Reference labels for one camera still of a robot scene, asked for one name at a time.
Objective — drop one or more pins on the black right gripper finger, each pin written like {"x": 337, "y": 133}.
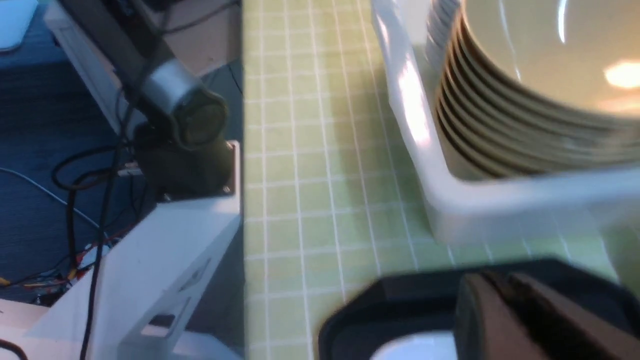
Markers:
{"x": 515, "y": 317}

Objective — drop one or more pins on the green checkered table mat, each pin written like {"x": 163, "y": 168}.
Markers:
{"x": 331, "y": 202}

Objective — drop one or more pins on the black plastic serving tray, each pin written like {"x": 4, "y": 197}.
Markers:
{"x": 399, "y": 305}

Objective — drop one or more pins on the white metal mounting frame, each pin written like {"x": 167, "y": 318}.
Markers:
{"x": 151, "y": 282}

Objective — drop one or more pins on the large white plastic bin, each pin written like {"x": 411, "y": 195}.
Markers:
{"x": 461, "y": 206}

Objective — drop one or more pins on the beige noodle bowl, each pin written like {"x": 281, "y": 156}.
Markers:
{"x": 581, "y": 55}

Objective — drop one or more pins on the white shallow dish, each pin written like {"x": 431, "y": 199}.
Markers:
{"x": 418, "y": 346}

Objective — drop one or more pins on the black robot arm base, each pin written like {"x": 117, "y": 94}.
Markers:
{"x": 180, "y": 148}

